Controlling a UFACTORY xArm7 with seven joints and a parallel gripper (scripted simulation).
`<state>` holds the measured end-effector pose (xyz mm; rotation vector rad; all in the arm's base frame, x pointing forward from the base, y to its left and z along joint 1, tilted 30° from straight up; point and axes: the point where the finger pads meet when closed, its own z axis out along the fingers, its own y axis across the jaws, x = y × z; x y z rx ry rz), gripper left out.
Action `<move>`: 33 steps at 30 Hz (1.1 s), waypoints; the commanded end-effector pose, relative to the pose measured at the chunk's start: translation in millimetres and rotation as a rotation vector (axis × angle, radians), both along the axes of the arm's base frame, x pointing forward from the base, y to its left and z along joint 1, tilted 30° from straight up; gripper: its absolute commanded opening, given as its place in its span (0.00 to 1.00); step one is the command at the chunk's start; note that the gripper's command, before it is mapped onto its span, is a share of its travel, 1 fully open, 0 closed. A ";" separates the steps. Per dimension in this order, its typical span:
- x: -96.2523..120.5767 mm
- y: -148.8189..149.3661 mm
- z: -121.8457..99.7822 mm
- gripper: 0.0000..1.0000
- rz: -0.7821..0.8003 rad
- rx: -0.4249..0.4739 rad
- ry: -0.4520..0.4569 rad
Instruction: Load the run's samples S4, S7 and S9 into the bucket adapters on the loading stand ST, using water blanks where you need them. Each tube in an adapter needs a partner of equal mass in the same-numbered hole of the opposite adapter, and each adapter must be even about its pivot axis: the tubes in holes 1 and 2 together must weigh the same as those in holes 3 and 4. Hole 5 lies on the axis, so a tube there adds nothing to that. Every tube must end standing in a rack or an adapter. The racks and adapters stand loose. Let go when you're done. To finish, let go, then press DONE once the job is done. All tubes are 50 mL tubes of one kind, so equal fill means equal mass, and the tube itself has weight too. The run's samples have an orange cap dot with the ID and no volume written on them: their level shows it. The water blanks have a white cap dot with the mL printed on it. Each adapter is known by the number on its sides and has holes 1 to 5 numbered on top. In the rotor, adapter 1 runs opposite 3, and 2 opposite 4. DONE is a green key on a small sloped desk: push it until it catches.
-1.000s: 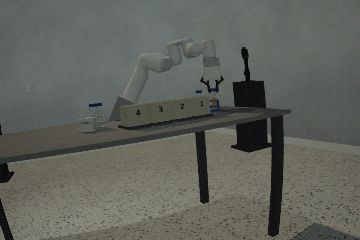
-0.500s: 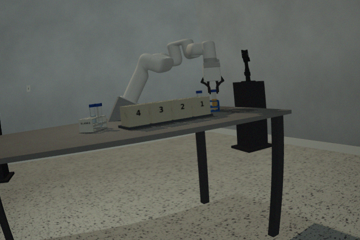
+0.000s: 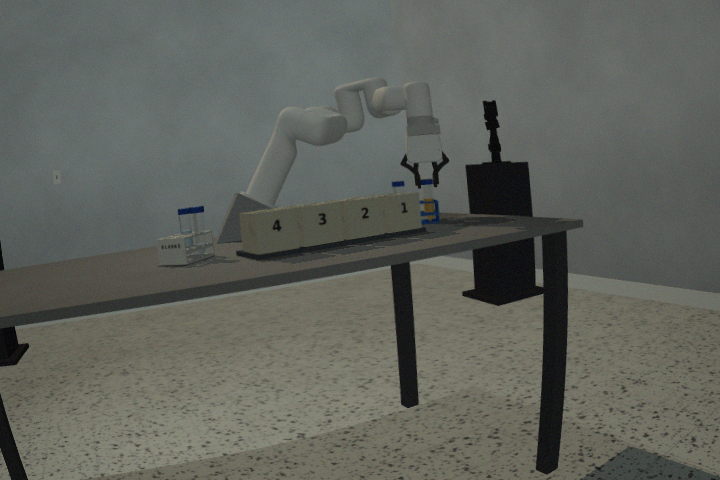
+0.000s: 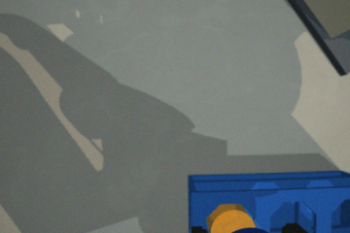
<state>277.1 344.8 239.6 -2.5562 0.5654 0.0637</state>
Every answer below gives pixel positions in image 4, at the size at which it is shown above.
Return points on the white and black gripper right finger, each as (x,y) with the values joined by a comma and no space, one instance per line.
(293,228)

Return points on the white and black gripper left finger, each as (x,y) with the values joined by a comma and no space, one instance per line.
(198,229)

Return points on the blue tube rack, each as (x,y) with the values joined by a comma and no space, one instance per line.
(259,198)

